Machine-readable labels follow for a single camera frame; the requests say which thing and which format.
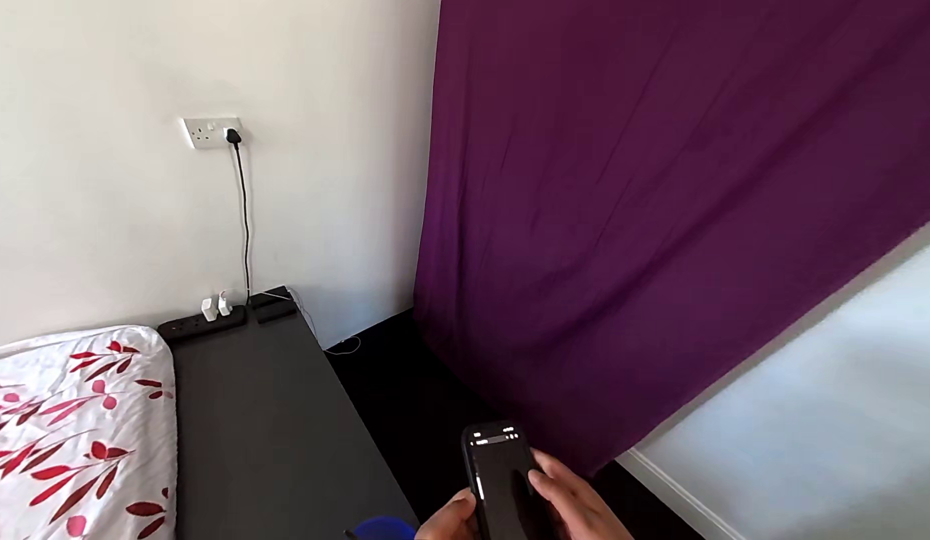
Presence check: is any person's left hand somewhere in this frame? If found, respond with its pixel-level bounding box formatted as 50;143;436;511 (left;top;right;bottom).
414;488;479;540

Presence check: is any white bedding with red leaves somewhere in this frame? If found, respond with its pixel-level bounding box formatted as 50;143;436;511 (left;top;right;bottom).
0;324;179;540

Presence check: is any thin white cable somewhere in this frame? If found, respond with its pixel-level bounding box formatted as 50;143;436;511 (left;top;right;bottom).
253;288;363;357

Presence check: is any white double wall socket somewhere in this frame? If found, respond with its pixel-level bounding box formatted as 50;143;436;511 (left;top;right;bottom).
183;116;243;150

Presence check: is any black power strip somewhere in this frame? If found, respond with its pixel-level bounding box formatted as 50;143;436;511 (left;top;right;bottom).
157;304;249;344

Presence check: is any black table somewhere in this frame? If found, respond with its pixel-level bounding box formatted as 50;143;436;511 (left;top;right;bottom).
158;285;421;540

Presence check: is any blue round container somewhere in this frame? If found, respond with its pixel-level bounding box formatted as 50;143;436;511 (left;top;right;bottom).
353;516;417;540

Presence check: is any black rectangular box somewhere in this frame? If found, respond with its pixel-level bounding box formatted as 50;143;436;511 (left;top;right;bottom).
250;297;298;325

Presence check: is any black plug with cable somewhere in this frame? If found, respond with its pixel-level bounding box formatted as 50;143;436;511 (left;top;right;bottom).
225;127;253;306

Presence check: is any person's right hand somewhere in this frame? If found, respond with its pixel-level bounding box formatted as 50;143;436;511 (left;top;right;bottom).
528;447;636;540

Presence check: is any purple curtain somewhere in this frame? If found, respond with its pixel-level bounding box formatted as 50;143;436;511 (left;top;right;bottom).
413;0;930;478

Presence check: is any black smartphone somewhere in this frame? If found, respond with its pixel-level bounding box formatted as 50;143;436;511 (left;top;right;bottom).
461;421;559;540

